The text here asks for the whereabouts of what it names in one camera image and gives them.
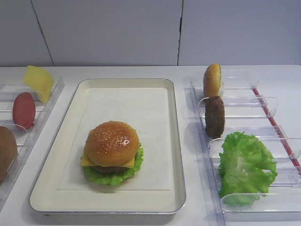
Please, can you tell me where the sesame bun top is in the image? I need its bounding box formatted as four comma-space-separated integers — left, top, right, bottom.
83, 121, 139, 163

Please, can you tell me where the brown meat patty in rack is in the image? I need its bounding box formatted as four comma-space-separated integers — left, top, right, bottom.
205, 96, 225, 139

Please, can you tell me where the green lettuce under burger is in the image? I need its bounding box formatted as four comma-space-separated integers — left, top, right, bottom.
82, 144, 143, 186

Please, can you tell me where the orange cheese slice on burger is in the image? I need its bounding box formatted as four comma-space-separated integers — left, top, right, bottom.
80, 155, 135, 168

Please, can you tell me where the green lettuce leaf in rack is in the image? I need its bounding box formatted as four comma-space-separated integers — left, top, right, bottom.
219, 132, 277, 206

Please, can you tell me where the yellow cheese slice in rack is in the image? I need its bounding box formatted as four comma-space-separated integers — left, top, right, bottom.
23, 65, 54, 103

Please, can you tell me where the red tomato slice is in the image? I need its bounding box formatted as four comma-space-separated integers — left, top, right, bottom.
12, 92, 36, 129

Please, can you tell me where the white paper tray liner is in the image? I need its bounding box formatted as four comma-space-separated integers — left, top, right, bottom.
58, 88, 173, 191

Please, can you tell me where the brown patty in burger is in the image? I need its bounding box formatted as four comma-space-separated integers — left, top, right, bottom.
92, 166, 130, 173

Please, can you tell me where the tan bun half in rack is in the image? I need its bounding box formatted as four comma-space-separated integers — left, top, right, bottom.
203, 64, 222, 97

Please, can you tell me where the clear acrylic right rack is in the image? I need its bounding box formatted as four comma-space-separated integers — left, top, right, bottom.
185, 70, 301, 226

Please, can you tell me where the clear acrylic rack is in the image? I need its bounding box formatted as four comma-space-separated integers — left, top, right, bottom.
185, 70, 301, 226
0, 78, 64, 206

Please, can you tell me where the clear acrylic left rack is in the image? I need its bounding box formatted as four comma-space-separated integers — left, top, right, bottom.
0, 78, 64, 206

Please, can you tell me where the brown bun bottom left rack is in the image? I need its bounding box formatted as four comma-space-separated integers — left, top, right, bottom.
0, 126, 17, 183

